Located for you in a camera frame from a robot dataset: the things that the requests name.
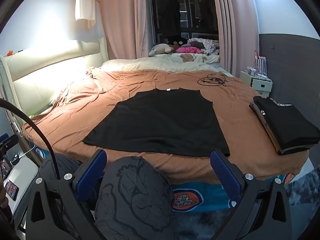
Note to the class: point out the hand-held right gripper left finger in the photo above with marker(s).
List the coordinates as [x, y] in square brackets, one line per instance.
[91, 172]

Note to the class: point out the black plush toy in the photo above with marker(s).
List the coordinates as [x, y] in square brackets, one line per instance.
[177, 41]

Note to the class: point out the dark hanging garment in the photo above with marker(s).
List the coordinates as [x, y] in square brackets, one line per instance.
[197, 5]

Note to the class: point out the cream pillow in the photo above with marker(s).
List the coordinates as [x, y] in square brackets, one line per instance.
[140, 65]

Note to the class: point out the white nightstand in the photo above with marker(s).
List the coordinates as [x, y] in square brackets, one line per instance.
[257, 86]

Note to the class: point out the smartphone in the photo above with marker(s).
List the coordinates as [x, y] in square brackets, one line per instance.
[11, 189]

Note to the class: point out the white hanging garment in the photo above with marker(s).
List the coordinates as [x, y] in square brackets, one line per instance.
[85, 2]

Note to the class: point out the pink plush toy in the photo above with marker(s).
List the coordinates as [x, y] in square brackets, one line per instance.
[188, 50]

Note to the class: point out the stack of folded dark clothes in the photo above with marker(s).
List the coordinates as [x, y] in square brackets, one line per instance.
[287, 122]

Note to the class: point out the brown blanket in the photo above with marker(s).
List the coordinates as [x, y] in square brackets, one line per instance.
[75, 110]

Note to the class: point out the cream plush toy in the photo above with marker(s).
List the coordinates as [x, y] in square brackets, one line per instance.
[160, 48]

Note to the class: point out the dark hanging coat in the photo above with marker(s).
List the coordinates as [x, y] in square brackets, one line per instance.
[170, 12]

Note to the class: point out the white power strip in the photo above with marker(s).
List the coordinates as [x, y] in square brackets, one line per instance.
[260, 75]

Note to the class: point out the pink curtain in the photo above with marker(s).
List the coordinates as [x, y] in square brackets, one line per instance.
[120, 17]
[235, 17]

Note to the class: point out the cream padded headboard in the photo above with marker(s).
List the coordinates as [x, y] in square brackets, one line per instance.
[50, 62]

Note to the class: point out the floral quilt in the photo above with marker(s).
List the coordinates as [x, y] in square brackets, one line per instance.
[208, 45]

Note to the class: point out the black sleeveless top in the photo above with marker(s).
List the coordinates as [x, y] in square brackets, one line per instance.
[160, 120]

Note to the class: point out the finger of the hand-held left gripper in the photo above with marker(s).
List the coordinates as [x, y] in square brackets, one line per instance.
[10, 145]

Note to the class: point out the striped gift bag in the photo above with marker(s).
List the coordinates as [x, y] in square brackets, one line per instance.
[261, 63]

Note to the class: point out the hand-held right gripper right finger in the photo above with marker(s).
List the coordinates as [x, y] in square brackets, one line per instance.
[225, 177]

